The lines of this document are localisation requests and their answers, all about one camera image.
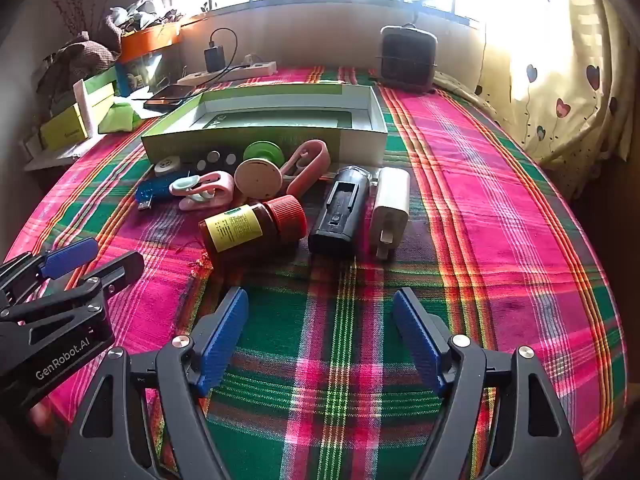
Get pink green plaid blanket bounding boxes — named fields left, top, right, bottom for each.
left=5, top=65, right=631, bottom=480

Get green tissue pack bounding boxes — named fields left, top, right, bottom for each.
left=97, top=101, right=141, bottom=135

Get white charger plug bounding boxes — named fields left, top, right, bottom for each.
left=369, top=167, right=412, bottom=261

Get grey space heater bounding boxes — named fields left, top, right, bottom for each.
left=375, top=24, right=441, bottom=92

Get dried twig branches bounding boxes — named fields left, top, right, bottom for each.
left=47, top=0, right=98, bottom=41

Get blue card reader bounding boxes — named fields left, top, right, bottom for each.
left=136, top=174, right=186, bottom=213

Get lime cardboard box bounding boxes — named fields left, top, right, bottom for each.
left=40, top=105, right=98, bottom=151

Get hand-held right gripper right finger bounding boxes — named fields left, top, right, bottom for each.
left=392, top=287, right=583, bottom=480

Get large pink clip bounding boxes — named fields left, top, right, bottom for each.
left=282, top=139, right=332, bottom=197

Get black smartphone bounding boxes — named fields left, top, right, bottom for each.
left=143, top=84, right=193, bottom=111

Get brown bottle with red cap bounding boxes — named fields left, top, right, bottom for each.
left=198, top=195, right=308, bottom=257

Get heart print curtain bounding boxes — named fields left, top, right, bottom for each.
left=475, top=0, right=631, bottom=196

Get green thread spool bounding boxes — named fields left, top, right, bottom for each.
left=243, top=141, right=286, bottom=166

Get pink clip with teal ring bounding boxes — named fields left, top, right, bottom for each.
left=169, top=171, right=236, bottom=212

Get clear plastic container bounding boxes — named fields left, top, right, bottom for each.
left=117, top=52, right=181, bottom=96

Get white tube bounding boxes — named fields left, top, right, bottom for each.
left=74, top=80, right=101, bottom=138

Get white cardboard sheet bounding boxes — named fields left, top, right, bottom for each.
left=22, top=135, right=96, bottom=171

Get small white round case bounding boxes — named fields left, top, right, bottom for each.
left=153, top=156, right=183, bottom=177

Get black lighter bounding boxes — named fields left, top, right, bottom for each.
left=307, top=165, right=372, bottom=261

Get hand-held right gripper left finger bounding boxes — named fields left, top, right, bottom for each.
left=57, top=287, right=251, bottom=480

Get brown checked cloth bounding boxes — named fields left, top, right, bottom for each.
left=35, top=32, right=118, bottom=93

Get black disc with metal buttons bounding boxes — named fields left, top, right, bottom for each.
left=187, top=147, right=238, bottom=173

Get beige round container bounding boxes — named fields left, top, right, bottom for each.
left=234, top=158, right=286, bottom=201

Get white power strip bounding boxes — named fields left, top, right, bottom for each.
left=176, top=60, right=278, bottom=86

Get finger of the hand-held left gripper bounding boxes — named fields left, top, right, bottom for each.
left=0, top=237, right=100, bottom=306
left=0, top=251, right=146, bottom=332

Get green cardboard box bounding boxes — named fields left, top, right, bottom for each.
left=141, top=84, right=389, bottom=167

